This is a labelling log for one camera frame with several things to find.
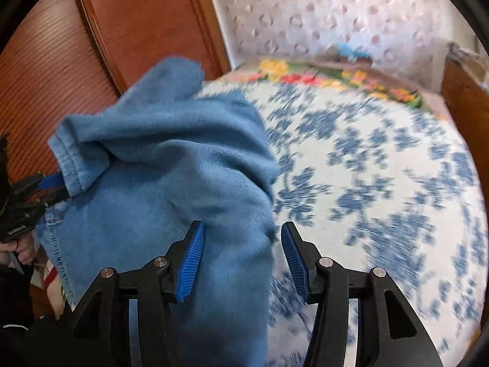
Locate pile of papers and boxes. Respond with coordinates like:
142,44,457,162
446,40,489,85

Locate wooden bedside cabinet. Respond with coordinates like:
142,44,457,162
440,57,489,157

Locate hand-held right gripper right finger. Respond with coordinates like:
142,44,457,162
281,221,444,367

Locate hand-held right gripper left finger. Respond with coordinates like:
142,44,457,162
71,220,207,367

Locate person's left hand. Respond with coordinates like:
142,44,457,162
0,235,37,267

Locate wooden headboard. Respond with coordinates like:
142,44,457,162
0,0,232,186

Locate blue denim pants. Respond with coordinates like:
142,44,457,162
38,57,282,367

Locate red and white cloth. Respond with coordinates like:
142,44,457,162
32,264,65,316

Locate person's black clothing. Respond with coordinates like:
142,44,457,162
0,264,77,367

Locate blue floral bed sheet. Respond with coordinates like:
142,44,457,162
193,80,483,367

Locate small blue packet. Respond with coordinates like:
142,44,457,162
335,42,372,63

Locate colourful flowered blanket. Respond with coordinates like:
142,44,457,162
229,57,426,112

